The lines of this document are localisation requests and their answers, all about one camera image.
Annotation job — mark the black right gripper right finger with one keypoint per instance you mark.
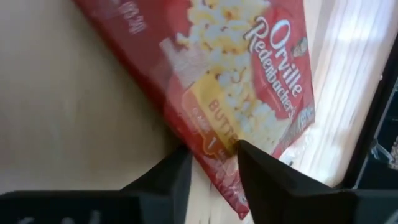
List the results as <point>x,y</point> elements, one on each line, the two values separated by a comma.
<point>280,193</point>

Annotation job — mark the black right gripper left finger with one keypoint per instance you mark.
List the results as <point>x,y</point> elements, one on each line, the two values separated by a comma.
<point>155,193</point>

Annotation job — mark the red Orville popcorn bag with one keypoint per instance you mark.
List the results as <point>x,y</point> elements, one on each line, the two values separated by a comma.
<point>233,62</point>

